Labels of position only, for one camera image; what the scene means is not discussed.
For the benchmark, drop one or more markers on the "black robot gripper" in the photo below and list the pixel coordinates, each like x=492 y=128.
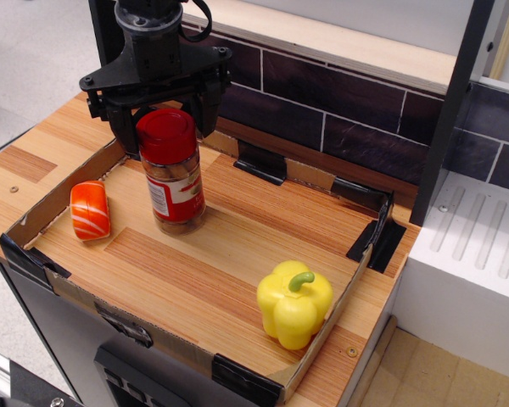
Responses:
x=153 y=69

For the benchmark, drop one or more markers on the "right brass countertop screw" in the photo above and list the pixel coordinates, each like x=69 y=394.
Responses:
x=352 y=352

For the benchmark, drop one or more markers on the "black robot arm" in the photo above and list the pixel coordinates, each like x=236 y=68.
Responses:
x=156 y=17

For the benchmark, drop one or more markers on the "white dish drainer sink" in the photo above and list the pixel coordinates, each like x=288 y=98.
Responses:
x=454 y=289

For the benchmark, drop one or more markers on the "yellow bell pepper toy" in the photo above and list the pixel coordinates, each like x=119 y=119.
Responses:
x=293 y=301

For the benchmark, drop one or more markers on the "black vertical post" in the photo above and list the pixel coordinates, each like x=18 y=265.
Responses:
x=434 y=173

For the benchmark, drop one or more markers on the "salmon sushi toy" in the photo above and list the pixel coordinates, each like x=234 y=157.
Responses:
x=89 y=210

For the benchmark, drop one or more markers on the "light wooden shelf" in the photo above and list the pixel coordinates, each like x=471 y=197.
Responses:
x=382 y=58

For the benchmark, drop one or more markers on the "red-capped spice bottle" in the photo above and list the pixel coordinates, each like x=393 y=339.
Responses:
x=169 y=151

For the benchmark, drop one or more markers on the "black left shelf post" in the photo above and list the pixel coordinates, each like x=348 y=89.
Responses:
x=108 y=35

